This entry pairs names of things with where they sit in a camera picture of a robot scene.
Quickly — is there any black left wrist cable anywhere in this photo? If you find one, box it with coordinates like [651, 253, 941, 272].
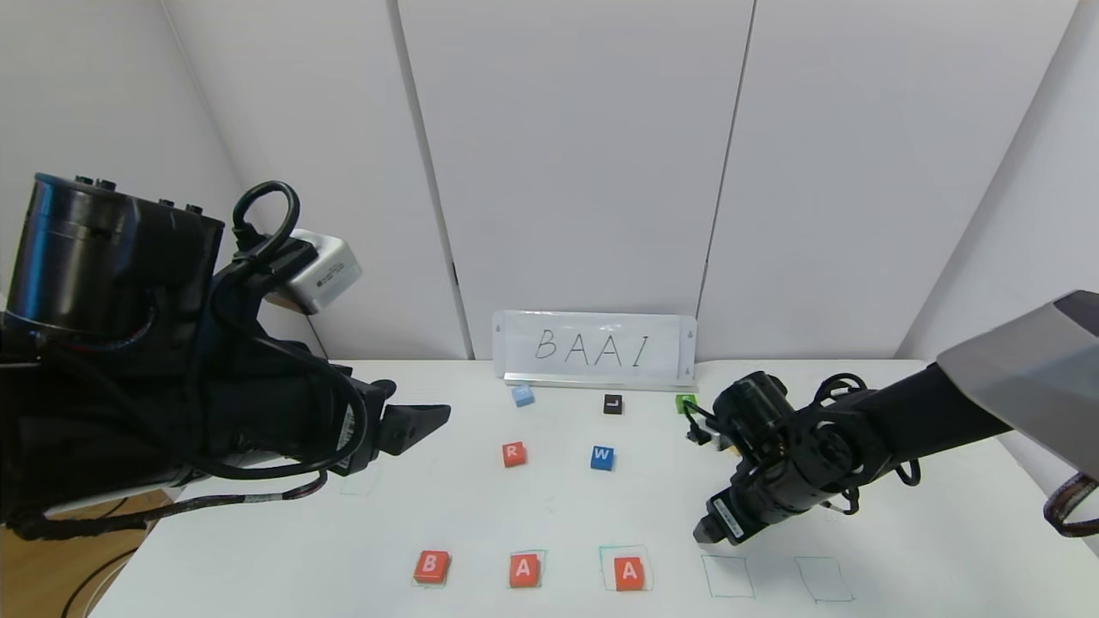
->
[215, 180, 371, 482]

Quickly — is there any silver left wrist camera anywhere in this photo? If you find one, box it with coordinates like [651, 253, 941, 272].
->
[273, 229, 363, 315]

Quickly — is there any white BAAI sign card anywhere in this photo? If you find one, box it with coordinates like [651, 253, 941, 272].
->
[494, 311, 697, 384]

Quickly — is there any orange block letter B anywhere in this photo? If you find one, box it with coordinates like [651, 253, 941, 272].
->
[414, 550, 452, 587]

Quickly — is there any metal-framed whiteboard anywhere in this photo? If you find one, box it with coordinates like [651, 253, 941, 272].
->
[503, 373, 699, 393]

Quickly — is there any black floor cable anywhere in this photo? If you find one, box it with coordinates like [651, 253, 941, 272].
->
[60, 549, 143, 618]

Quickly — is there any braided left arm cable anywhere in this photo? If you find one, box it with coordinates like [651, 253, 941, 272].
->
[9, 470, 330, 542]

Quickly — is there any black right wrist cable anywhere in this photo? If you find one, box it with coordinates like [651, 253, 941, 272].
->
[684, 373, 921, 518]

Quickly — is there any braided right arm cable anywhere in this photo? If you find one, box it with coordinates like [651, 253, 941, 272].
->
[1043, 472, 1099, 538]

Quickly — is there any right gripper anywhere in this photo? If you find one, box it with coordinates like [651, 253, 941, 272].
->
[692, 463, 812, 547]

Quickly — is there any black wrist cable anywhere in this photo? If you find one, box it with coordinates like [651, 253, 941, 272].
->
[215, 180, 371, 482]
[684, 373, 921, 518]

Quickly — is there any braided arm cable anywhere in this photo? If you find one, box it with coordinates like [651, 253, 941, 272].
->
[9, 470, 330, 542]
[1043, 472, 1099, 538]

